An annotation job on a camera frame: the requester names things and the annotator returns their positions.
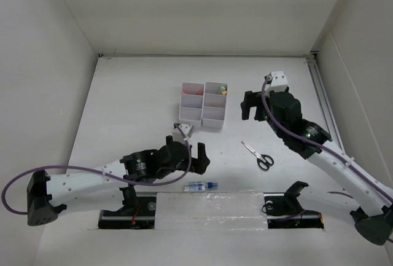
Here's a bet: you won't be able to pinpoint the blue capped glue bottle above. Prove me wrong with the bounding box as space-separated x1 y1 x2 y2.
184 181 218 192

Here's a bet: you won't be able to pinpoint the red highlighter pen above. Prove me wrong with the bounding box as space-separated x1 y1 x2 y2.
182 87 204 95

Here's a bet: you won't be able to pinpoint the black handled scissors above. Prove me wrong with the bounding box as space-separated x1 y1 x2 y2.
241 141 274 171

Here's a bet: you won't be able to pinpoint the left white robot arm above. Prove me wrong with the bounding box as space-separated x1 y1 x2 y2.
27 136 210 226

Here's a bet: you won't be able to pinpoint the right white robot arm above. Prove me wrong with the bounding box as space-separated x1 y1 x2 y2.
240 89 392 246

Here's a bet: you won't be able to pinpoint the right white compartment organizer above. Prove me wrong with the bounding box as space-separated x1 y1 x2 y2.
202 82 228 129

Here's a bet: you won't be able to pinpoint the white compartment organizer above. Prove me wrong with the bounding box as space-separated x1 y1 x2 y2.
179 82 204 128
202 82 228 129

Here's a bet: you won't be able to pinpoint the left white compartment organizer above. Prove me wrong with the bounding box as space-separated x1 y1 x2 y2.
179 82 204 128

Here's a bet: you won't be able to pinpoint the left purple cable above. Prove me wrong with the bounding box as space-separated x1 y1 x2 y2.
1 123 193 216

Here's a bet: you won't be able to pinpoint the purple cable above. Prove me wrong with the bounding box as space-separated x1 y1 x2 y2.
260 75 393 205
1 123 193 216

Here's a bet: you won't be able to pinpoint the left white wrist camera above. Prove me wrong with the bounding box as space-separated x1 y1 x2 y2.
172 123 194 142

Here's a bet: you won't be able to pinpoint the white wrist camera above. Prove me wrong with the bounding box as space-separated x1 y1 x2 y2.
265 71 288 95
172 123 194 142

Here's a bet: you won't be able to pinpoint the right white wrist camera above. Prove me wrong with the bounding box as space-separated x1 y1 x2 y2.
265 71 288 95

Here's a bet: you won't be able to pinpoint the aluminium rail right side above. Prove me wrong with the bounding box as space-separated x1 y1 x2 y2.
305 51 344 150

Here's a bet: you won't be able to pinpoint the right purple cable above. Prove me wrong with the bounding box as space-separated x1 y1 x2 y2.
260 75 393 205

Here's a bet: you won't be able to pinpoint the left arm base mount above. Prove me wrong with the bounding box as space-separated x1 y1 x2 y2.
98 186 157 230

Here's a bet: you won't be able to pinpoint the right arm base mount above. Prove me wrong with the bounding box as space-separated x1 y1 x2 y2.
261 181 324 229

